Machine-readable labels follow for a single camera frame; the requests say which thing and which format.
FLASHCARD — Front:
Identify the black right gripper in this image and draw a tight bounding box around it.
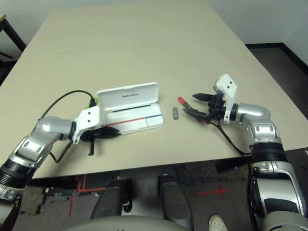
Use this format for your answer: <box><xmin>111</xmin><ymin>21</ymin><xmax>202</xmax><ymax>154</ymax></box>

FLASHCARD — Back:
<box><xmin>182</xmin><ymin>92</ymin><xmax>229</xmax><ymax>122</ymax></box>

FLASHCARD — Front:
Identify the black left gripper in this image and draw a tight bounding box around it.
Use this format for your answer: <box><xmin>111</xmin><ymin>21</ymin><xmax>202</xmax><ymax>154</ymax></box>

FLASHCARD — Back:
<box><xmin>80</xmin><ymin>127</ymin><xmax>122</xmax><ymax>156</ymax></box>

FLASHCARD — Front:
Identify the red and black marker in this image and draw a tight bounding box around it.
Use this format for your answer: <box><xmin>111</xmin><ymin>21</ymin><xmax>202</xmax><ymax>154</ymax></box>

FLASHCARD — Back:
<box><xmin>177</xmin><ymin>96</ymin><xmax>207</xmax><ymax>125</ymax></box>

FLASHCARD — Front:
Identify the green highlighter pen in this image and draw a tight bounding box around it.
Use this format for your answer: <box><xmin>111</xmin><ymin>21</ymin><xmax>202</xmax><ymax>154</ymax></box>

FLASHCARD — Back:
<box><xmin>84</xmin><ymin>96</ymin><xmax>100</xmax><ymax>108</ymax></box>

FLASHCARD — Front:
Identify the white plastic pencil case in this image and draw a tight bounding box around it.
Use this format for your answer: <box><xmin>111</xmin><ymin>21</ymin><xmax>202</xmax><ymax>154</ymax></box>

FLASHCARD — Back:
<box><xmin>95</xmin><ymin>82</ymin><xmax>166</xmax><ymax>134</ymax></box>

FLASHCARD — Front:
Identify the grey robot left leg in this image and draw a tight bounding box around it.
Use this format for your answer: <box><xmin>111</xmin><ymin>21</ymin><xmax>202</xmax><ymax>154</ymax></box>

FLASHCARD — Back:
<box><xmin>90</xmin><ymin>179</ymin><xmax>133</xmax><ymax>219</ymax></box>

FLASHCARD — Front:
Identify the grey robot leg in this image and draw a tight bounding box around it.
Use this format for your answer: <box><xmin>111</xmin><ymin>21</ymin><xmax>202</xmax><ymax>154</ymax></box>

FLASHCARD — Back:
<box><xmin>90</xmin><ymin>179</ymin><xmax>133</xmax><ymax>219</ymax></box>
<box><xmin>157</xmin><ymin>174</ymin><xmax>193</xmax><ymax>229</ymax></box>

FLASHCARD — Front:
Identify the grey robot torso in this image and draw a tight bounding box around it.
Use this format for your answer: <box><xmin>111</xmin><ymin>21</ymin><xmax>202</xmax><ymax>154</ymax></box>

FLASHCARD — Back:
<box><xmin>60</xmin><ymin>215</ymin><xmax>191</xmax><ymax>231</ymax></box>

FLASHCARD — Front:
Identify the grey robot right leg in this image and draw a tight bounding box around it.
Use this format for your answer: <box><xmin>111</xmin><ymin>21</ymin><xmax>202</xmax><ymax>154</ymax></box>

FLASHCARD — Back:
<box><xmin>157</xmin><ymin>174</ymin><xmax>193</xmax><ymax>229</ymax></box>

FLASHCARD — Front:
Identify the white perforated shoe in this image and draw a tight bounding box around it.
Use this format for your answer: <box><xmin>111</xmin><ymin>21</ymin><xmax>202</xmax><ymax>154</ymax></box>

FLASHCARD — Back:
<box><xmin>208</xmin><ymin>213</ymin><xmax>228</xmax><ymax>231</ymax></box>

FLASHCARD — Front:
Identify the black framed side table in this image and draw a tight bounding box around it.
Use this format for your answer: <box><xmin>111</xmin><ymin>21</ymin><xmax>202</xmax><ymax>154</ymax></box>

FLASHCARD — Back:
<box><xmin>0</xmin><ymin>14</ymin><xmax>26</xmax><ymax>52</ymax></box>

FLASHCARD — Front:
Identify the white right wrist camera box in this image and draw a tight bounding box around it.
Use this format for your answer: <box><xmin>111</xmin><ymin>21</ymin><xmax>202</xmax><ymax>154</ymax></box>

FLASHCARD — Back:
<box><xmin>211</xmin><ymin>74</ymin><xmax>239</xmax><ymax>125</ymax></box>

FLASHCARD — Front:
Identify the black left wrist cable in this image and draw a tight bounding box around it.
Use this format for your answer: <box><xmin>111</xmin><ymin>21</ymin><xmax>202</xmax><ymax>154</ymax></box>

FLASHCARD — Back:
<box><xmin>38</xmin><ymin>90</ymin><xmax>97</xmax><ymax>164</ymax></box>

